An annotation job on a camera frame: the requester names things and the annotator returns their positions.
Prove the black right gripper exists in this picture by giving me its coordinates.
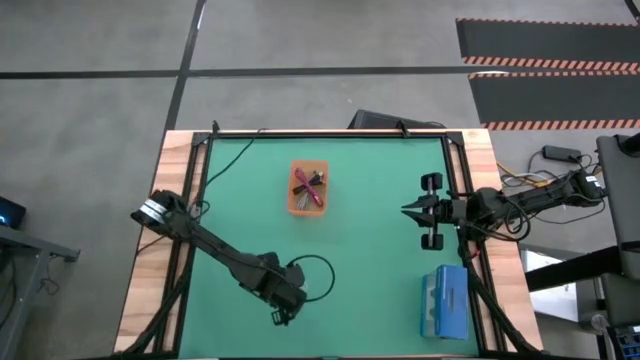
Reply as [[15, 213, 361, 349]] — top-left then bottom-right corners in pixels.
[[401, 172, 476, 250]]

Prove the black USB cable bundle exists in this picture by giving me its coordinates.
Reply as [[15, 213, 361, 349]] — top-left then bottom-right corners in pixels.
[[292, 171, 326, 197]]

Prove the red USB cable bundle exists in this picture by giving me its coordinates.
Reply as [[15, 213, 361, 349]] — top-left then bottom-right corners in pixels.
[[293, 166, 325, 208]]

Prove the black monitor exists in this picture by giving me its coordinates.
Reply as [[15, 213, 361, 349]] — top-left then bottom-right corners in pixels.
[[347, 108, 447, 132]]

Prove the blue plastic box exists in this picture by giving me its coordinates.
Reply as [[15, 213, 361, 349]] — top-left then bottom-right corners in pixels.
[[419, 264, 471, 341]]

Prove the orange plastic bin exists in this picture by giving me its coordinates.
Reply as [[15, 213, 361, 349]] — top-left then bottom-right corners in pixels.
[[286, 159, 330, 218]]

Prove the black power adapter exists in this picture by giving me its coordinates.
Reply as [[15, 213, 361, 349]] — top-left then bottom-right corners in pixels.
[[541, 144, 584, 164]]

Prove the white paper sheet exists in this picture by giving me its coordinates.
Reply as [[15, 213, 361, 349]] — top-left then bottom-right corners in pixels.
[[519, 249, 581, 324]]

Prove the black crossbar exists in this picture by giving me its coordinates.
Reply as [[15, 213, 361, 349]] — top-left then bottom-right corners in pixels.
[[524, 244, 624, 294]]

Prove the black ramp with hazard stripe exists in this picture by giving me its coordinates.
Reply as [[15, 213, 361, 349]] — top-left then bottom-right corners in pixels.
[[455, 18, 640, 67], [468, 71, 640, 132]]

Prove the grey metal side stand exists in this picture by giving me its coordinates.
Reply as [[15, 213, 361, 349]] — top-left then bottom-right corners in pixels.
[[0, 224, 81, 360]]

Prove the black device with blue light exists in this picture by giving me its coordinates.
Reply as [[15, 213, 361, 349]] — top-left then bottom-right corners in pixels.
[[0, 195, 28, 231]]

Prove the black left wrist cable loop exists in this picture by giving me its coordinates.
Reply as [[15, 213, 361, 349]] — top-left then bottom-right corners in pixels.
[[285, 254, 337, 304]]

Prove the tangle of floor cables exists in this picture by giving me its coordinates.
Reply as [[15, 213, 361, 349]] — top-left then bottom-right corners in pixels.
[[496, 148, 609, 226]]

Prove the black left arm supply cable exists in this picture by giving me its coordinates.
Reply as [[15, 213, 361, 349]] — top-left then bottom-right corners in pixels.
[[192, 121, 268, 219]]

